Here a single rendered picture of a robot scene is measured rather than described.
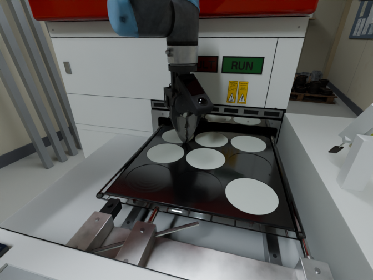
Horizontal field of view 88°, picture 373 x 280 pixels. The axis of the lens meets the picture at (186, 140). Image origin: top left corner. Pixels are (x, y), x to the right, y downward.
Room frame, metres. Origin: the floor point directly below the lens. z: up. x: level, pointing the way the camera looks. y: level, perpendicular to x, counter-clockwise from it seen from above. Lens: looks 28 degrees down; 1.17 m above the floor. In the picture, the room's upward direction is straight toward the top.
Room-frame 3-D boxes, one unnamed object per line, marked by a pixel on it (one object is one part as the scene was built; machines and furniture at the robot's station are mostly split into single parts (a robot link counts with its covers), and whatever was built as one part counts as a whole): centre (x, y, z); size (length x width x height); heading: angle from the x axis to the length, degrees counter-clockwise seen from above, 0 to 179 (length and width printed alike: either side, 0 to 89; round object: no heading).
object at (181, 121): (0.51, 0.03, 0.95); 0.06 x 0.03 x 0.09; 27
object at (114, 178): (0.46, 0.13, 0.90); 0.37 x 0.01 x 0.01; 166
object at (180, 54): (0.51, 0.01, 1.13); 0.08 x 0.08 x 0.05
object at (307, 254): (0.18, -0.18, 0.89); 0.05 x 0.01 x 0.01; 166
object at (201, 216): (0.24, 0.00, 0.90); 0.38 x 0.01 x 0.01; 76
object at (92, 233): (0.20, 0.15, 0.89); 0.08 x 0.03 x 0.03; 166
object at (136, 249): (0.18, 0.07, 0.89); 0.08 x 0.03 x 0.03; 166
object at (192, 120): (0.52, 0.00, 0.95); 0.06 x 0.03 x 0.09; 27
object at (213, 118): (0.63, -0.09, 0.89); 0.44 x 0.02 x 0.10; 76
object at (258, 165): (0.42, -0.05, 0.90); 0.34 x 0.34 x 0.01; 76
